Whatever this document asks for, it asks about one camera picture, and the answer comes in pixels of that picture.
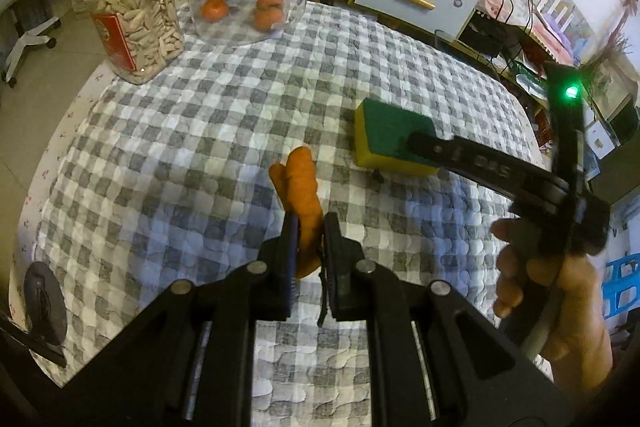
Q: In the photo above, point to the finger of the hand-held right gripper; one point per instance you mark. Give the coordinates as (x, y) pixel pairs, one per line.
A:
(475, 162)

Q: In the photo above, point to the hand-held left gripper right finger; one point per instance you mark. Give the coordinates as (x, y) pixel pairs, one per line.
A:
(332, 252)

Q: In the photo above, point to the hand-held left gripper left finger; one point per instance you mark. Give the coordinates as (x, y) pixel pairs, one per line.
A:
(291, 257)

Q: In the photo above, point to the orange carrot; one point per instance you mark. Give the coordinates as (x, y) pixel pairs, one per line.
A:
(302, 192)

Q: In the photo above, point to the green and yellow sponge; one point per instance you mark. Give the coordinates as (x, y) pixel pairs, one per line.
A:
(385, 127)

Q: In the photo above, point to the person's right hand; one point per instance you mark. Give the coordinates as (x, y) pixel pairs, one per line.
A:
(580, 322)

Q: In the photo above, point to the dried plant bouquet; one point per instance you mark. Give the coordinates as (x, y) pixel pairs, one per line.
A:
(615, 49)

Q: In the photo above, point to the black box appliance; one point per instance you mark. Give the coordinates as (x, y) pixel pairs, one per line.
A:
(480, 34)

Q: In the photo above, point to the colourful picture board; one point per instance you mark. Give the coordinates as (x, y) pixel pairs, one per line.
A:
(565, 17)

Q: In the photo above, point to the blue plastic stool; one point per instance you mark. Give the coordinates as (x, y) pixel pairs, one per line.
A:
(622, 287)

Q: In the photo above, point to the small orange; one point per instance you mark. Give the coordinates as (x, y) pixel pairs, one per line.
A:
(215, 10)
(267, 21)
(270, 1)

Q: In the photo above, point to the black round object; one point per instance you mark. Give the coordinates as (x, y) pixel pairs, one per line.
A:
(45, 302)

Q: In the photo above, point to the glass jar of seeds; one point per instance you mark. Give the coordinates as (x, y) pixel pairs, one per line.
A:
(145, 22)

